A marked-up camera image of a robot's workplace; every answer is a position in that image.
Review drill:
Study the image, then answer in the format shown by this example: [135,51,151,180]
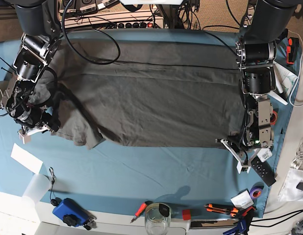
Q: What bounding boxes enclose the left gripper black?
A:
[215,131,274,174]

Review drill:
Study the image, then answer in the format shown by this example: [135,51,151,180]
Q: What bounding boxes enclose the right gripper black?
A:
[14,106,61,144]

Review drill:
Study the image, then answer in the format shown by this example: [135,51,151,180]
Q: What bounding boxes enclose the dark grey T-shirt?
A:
[50,41,245,148]

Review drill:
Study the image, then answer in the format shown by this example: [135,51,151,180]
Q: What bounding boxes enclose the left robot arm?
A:
[220,0,302,173]

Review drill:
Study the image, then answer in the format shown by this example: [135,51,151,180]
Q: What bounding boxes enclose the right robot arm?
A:
[0,0,64,144]

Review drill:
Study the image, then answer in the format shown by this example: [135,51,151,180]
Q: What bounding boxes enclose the clear plastic bit case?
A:
[257,148,273,163]

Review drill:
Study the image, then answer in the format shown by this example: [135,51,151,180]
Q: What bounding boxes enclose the black remote control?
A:
[251,156,276,187]

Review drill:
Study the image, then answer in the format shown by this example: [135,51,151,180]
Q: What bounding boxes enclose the white paper card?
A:
[11,143,43,174]

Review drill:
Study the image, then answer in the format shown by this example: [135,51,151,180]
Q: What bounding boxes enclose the purple tape roll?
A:
[250,186,264,200]

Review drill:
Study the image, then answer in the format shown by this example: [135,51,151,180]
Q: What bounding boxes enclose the white small card box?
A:
[230,190,254,209]

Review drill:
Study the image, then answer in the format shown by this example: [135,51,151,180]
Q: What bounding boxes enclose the red tape roll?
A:
[270,110,278,125]

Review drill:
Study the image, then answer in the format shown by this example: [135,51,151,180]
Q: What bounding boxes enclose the translucent plastic cup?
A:
[22,174,51,208]

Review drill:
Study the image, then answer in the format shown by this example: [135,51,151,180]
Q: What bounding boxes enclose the orange black utility knife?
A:
[204,204,239,217]

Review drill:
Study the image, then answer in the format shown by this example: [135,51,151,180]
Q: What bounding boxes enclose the blue black bar clamp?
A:
[223,206,256,235]

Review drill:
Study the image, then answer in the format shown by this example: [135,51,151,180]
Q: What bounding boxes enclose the white rolled paper tube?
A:
[275,75,283,94]

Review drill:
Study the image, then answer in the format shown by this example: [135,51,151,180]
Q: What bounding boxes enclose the small red cube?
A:
[182,209,192,221]

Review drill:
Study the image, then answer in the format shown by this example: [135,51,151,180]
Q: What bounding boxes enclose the blue box with knob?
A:
[52,198,89,227]

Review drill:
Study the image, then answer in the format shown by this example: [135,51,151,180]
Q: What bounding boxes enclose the clear drinking glass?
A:
[145,203,171,235]

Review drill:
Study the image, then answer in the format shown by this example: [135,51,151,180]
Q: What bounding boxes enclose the blue table cloth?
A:
[0,28,302,218]

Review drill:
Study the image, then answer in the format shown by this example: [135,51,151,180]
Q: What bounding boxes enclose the keys with padlock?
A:
[83,216,96,231]

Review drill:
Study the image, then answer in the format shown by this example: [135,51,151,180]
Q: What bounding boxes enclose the orange black clamp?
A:
[286,37,300,65]

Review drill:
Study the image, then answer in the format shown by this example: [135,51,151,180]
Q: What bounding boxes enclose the black power strip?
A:
[117,20,164,29]

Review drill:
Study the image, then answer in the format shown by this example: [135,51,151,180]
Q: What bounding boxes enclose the black lanyard with clip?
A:
[48,166,62,207]

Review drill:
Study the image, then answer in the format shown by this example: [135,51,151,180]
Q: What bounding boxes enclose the black cable tie upper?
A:
[0,57,16,72]

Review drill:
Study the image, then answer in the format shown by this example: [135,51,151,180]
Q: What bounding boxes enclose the red handled screwdriver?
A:
[131,201,152,223]

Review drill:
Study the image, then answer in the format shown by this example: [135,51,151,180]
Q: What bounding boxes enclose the white power cable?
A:
[287,29,303,107]

